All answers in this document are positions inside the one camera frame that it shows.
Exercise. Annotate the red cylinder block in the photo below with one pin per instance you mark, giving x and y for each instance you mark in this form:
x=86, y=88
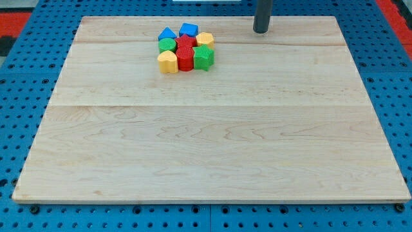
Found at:
x=185, y=56

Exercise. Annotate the blue cube block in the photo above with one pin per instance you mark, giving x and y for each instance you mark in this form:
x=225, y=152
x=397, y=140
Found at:
x=188, y=29

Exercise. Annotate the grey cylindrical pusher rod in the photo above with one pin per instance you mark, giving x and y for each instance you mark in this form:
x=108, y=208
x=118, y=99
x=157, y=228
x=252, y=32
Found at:
x=262, y=16

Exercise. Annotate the yellow heart block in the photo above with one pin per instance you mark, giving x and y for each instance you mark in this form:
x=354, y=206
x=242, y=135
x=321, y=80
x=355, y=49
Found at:
x=167, y=62

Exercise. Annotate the blue triangle block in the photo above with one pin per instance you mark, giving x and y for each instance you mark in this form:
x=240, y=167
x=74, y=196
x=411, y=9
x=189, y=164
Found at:
x=167, y=33

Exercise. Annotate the yellow hexagon block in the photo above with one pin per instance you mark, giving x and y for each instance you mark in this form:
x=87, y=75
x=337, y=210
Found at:
x=205, y=38

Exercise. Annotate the light wooden board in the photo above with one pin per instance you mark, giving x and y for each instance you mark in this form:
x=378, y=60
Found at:
x=279, y=118

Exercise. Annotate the red star block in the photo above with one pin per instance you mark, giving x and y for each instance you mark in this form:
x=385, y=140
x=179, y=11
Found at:
x=185, y=41

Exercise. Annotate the green circle block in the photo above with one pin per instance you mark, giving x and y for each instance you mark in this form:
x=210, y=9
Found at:
x=167, y=44

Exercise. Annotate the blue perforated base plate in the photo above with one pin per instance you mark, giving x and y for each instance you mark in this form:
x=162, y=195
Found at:
x=31, y=69

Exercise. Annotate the green star block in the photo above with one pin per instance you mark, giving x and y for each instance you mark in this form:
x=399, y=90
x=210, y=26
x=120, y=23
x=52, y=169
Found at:
x=203, y=57

